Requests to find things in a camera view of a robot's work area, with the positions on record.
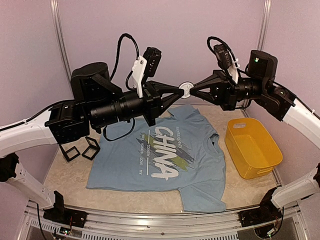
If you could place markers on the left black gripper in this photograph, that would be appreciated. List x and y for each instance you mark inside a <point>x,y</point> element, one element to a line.
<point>154,101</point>

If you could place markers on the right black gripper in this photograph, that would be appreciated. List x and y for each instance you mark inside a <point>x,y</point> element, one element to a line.
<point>224,90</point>

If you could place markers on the blue brooch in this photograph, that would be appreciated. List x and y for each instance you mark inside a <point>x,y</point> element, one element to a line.
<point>186,87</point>

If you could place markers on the light blue printed t-shirt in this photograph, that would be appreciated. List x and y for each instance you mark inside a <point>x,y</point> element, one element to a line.
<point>180,152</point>

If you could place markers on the black brooch case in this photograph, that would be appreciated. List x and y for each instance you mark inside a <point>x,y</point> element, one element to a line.
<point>92,150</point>
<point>69,154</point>

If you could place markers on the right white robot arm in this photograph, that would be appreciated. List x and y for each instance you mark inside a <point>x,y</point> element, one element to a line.
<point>257,84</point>

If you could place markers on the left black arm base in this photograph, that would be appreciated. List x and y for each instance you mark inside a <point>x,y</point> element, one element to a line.
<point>67,216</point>

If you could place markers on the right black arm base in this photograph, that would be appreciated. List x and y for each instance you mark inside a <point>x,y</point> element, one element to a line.
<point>265,212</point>

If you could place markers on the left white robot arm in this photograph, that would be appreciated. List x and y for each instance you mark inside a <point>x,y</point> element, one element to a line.
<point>97,103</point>

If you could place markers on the yellow plastic basket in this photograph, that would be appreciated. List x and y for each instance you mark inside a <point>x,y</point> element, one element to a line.
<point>252,149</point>

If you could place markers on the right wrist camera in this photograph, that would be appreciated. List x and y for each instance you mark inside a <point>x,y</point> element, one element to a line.
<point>226,62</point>

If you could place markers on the right aluminium frame post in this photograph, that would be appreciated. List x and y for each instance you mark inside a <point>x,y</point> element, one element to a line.
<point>264,25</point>

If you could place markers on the aluminium frame post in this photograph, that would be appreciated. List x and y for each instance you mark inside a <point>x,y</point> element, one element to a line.
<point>55,11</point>
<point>264,25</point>

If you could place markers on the left aluminium frame post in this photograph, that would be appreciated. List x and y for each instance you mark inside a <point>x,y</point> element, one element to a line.
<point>55,11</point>

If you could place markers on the front aluminium rail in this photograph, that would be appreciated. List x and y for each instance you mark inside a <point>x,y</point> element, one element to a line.
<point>112,225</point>

